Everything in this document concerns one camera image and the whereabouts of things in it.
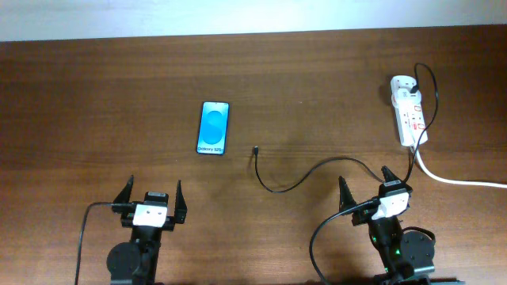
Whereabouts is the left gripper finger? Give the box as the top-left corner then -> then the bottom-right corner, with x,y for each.
174,180 -> 187,224
113,175 -> 134,203

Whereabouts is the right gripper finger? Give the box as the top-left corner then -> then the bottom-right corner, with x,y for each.
381,165 -> 401,184
338,176 -> 357,211

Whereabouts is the blue Galaxy smartphone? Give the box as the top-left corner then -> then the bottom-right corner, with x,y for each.
196,101 -> 230,155

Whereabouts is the black USB charging cable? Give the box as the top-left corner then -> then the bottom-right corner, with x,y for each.
253,63 -> 440,194

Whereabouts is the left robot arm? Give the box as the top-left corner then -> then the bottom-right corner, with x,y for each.
106,177 -> 188,284

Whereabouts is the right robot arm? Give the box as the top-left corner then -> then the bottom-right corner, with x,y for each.
339,166 -> 436,284

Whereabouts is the white USB charger plug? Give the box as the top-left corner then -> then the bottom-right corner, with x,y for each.
391,88 -> 421,108

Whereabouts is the white power strip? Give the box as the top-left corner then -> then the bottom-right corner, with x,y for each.
391,75 -> 428,148

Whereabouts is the white power strip cord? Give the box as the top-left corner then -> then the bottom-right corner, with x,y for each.
410,145 -> 507,189

